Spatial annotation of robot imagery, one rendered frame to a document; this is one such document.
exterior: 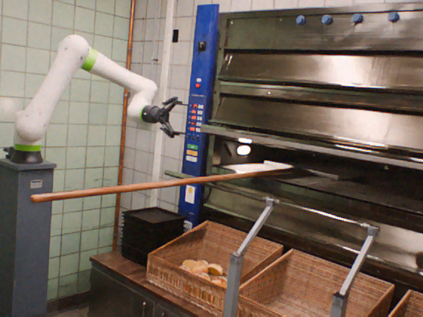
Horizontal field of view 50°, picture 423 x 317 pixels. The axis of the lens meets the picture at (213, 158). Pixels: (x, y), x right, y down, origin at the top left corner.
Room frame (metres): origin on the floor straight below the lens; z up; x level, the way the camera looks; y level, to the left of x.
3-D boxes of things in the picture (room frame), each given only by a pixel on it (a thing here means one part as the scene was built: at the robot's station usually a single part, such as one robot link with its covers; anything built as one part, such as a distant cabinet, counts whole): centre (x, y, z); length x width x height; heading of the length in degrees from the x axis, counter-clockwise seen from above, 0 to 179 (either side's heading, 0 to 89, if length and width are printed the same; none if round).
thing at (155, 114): (2.27, 0.28, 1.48); 0.09 x 0.07 x 0.08; 49
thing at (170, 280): (2.36, -0.06, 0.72); 0.56 x 0.49 x 0.28; 50
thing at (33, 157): (2.22, 0.95, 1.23); 0.26 x 0.15 x 0.06; 53
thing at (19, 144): (2.17, 0.90, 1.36); 0.16 x 0.13 x 0.19; 26
